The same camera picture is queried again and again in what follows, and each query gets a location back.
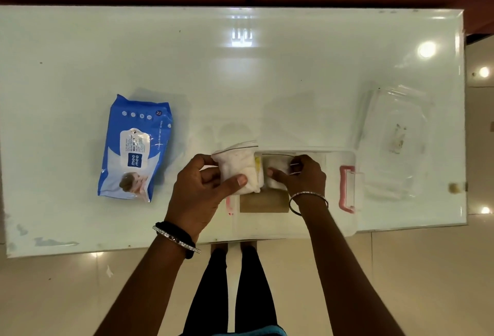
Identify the teal shirt hem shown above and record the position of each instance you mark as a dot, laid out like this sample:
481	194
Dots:
254	331

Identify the clear plastic box lid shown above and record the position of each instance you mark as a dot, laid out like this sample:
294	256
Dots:
397	142

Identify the blue wet wipes pack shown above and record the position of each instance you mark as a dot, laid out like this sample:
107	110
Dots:
131	154

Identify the brown cardboard piece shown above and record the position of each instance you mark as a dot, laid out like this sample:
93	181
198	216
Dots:
264	202

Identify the person's left forearm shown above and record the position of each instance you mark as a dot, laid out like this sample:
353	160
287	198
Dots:
142	293

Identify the person's left thumb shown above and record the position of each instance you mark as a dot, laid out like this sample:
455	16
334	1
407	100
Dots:
231	184

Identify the person's right hand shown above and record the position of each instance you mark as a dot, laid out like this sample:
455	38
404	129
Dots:
308	177

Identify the zip bag with white cotton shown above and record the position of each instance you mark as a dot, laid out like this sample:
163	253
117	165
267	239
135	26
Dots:
243	162

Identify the person's left hand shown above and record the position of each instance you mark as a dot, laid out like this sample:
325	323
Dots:
193	200

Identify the black wrist band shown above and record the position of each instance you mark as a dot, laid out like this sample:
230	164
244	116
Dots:
181	233

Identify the small clear zip bag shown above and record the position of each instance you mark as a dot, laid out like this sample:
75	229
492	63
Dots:
277	162

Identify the person's right forearm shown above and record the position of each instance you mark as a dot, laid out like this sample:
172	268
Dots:
343	266

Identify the person's legs in black trousers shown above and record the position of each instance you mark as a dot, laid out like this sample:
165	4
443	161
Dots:
210	293

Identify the person's right thumb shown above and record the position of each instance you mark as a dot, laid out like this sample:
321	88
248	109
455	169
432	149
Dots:
278	176

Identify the thin silver bangle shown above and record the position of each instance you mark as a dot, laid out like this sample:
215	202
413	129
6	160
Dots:
308	193

